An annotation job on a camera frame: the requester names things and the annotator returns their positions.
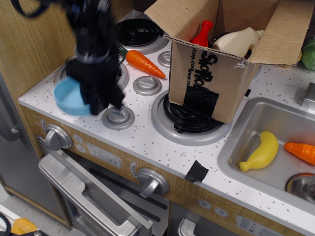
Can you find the orange toy carrot on stove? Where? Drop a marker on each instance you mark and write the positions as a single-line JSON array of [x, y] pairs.
[[141, 62]]

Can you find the silver stovetop knob front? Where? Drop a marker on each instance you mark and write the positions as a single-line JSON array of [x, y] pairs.
[[118, 119]]

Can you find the silver stovetop knob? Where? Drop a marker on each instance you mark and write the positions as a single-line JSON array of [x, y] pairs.
[[164, 59], [118, 119], [147, 85]]

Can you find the brown cardboard box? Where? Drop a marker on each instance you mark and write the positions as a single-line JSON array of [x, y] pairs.
[[212, 82]]

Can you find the silver oven dial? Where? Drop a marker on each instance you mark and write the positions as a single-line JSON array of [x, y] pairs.
[[151, 183], [57, 138]]

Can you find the orange toy carrot in sink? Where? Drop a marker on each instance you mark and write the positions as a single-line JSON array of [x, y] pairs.
[[302, 151]]

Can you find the grey toy fridge door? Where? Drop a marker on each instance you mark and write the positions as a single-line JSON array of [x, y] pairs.
[[19, 171]]

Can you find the cream toy milk jug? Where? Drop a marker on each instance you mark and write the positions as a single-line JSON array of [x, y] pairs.
[[240, 42]]

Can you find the green toy cabbage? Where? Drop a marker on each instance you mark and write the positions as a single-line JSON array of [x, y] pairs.
[[308, 55]]

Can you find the silver dishwasher handle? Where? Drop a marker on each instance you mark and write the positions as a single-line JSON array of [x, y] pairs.
[[186, 228]]

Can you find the yellow object on floor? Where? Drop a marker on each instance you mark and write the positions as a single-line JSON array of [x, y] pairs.
[[23, 226]]

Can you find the black back-left burner coil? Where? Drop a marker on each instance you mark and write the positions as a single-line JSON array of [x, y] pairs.
[[138, 32]]

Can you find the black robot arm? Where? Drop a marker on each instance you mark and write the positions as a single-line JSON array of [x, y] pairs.
[[94, 28]]

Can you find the light blue plastic bowl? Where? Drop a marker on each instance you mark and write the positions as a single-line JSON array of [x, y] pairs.
[[68, 97]]

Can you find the black tape piece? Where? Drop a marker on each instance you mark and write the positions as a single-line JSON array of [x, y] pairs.
[[196, 173]]

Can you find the yellow toy banana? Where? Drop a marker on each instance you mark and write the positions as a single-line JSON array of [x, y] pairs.
[[263, 155]]

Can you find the black front-right burner coil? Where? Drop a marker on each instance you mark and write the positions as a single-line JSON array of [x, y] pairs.
[[186, 120]]

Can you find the silver oven door handle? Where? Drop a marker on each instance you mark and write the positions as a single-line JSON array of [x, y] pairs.
[[101, 212]]

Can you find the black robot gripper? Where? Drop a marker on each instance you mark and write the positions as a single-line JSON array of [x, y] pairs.
[[97, 81]]

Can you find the silver oven dial right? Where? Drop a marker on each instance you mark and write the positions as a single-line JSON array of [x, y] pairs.
[[151, 183]]

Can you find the silver pot in sink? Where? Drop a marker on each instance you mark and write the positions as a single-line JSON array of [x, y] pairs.
[[302, 185]]

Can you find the silver stovetop knob middle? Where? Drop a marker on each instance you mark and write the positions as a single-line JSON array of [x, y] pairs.
[[147, 85]]

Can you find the red toy ketchup bottle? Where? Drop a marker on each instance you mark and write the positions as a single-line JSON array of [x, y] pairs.
[[201, 38]]

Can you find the silver faucet base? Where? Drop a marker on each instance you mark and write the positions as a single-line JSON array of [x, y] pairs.
[[308, 101]]

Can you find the silver stovetop knob back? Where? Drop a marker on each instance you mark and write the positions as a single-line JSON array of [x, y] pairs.
[[164, 59]]

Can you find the silver toy sink basin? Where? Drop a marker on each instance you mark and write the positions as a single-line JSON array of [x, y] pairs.
[[288, 124]]

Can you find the silver oven dial left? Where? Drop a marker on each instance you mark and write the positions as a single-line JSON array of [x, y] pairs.
[[57, 138]]

